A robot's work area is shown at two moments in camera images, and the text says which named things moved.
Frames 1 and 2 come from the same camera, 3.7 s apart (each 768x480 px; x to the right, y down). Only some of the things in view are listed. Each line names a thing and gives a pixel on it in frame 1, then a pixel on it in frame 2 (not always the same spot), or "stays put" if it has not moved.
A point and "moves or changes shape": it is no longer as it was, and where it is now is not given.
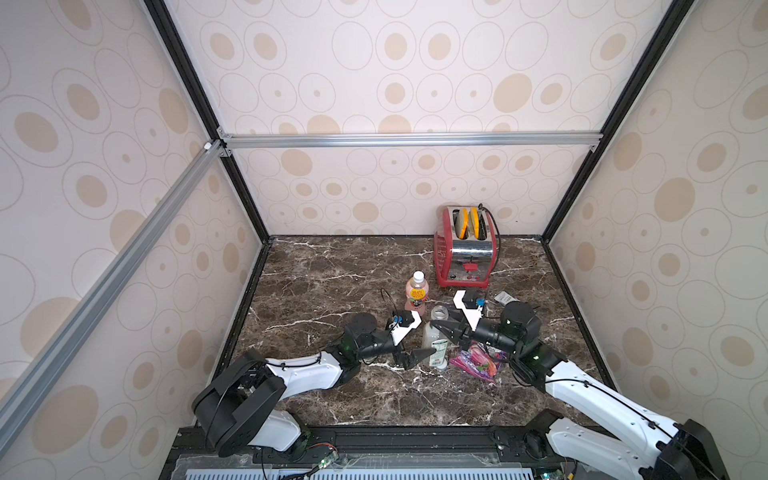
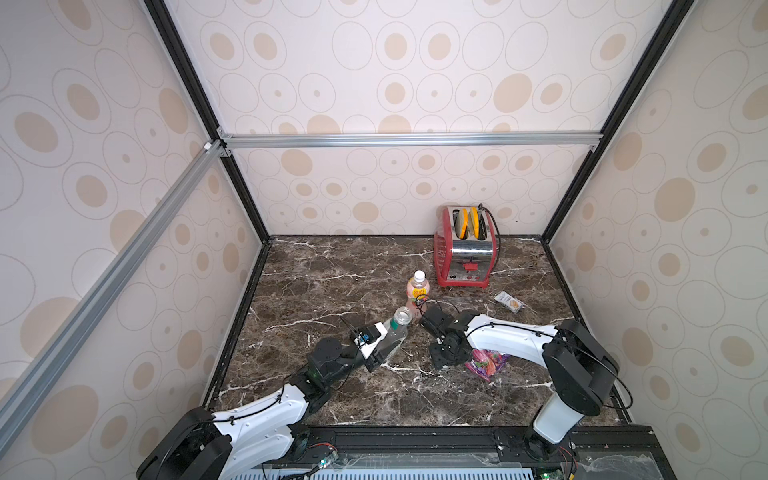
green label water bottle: (432, 338) moves or changes shape
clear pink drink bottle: (417, 293) stays put
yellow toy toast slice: (462, 220) stays put
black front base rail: (402, 452) stays put
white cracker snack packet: (504, 298) stays put
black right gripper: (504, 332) -> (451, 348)
